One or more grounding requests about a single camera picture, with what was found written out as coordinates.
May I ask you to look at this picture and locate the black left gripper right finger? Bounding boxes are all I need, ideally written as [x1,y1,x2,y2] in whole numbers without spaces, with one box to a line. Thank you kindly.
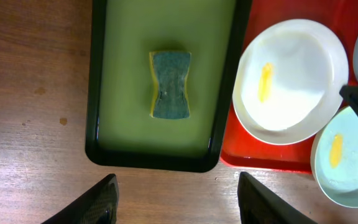
[237,172,315,224]

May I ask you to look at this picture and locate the green tray with black rim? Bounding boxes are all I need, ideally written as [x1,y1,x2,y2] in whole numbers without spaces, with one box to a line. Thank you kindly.
[85,1,252,172]

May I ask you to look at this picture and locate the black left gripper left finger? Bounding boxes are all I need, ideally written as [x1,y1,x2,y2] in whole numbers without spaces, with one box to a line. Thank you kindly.
[43,174,119,224]

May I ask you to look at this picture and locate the white plate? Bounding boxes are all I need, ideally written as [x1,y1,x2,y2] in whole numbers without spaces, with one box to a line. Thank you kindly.
[232,19,349,146]

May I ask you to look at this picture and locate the green and yellow sponge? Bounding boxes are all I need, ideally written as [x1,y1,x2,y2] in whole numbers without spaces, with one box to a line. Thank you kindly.
[149,51,191,119]

